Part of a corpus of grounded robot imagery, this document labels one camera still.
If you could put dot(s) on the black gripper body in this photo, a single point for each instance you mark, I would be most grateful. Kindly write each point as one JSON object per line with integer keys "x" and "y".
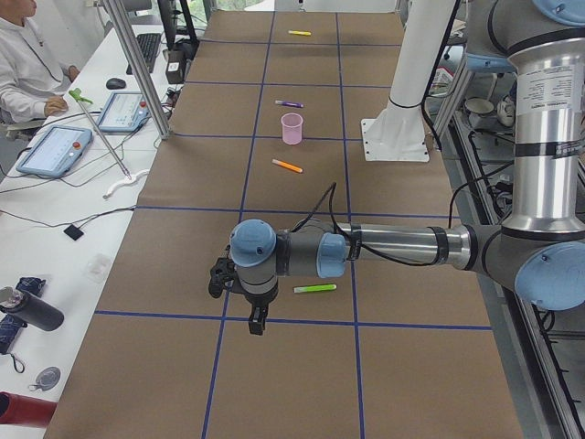
{"x": 257, "y": 302}

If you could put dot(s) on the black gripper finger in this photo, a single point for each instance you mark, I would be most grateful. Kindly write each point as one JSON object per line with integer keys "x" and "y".
{"x": 257, "y": 325}

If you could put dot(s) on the green highlighter pen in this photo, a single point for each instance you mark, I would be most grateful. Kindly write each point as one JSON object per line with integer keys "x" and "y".
{"x": 311, "y": 289}

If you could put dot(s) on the orange highlighter pen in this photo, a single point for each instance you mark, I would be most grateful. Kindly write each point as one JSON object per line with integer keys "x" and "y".
{"x": 288, "y": 166}

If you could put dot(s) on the purple highlighter pen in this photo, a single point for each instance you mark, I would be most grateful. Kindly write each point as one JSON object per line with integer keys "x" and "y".
{"x": 289, "y": 104}

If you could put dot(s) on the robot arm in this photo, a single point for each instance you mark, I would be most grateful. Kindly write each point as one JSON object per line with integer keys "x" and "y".
{"x": 537, "y": 252}

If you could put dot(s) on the pink mesh pen holder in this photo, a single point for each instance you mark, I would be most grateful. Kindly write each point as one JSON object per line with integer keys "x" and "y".
{"x": 292, "y": 128}

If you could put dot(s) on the small black box device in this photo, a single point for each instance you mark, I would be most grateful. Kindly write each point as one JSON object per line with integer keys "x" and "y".
{"x": 73, "y": 232}

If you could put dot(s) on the round metal lid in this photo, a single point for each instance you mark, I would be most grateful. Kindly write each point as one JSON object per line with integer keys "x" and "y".
{"x": 46, "y": 379}

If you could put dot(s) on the black water bottle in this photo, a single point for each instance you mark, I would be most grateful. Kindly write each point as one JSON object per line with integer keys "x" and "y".
{"x": 35, "y": 311}

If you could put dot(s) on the far teach pendant tablet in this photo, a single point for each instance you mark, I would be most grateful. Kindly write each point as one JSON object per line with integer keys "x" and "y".
{"x": 123, "y": 113}

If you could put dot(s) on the teach pendant tablet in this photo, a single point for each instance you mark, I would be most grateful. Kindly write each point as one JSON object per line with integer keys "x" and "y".
{"x": 56, "y": 151}
{"x": 123, "y": 113}

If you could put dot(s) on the blue folded umbrella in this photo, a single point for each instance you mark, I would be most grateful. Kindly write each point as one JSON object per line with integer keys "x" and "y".
{"x": 12, "y": 322}

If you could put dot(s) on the near teach pendant tablet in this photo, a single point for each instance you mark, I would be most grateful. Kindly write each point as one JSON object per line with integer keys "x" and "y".
{"x": 56, "y": 151}

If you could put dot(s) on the red bottle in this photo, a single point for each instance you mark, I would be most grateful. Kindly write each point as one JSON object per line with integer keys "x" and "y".
{"x": 26, "y": 411}

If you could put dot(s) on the black computer mouse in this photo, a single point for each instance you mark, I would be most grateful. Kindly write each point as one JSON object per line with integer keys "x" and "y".
{"x": 115, "y": 84}

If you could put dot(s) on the black keyboard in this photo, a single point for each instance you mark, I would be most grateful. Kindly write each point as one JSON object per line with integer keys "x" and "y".
{"x": 149, "y": 44}

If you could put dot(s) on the black computer monitor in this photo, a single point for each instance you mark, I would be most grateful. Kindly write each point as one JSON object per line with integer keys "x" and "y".
{"x": 169, "y": 14}

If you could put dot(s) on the seated person in white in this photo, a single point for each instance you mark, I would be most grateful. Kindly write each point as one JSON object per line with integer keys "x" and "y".
{"x": 33, "y": 81}

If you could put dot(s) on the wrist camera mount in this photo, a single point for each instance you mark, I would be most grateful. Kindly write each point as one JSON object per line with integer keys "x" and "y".
{"x": 222, "y": 276}

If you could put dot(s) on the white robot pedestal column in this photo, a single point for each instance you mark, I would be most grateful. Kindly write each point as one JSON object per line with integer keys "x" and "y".
{"x": 398, "y": 133}

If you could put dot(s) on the grabber stick with green handle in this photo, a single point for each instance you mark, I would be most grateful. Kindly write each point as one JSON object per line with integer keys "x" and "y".
{"x": 75, "y": 94}

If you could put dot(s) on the aluminium frame post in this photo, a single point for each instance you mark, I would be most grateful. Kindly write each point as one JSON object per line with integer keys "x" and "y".
{"x": 133, "y": 54}

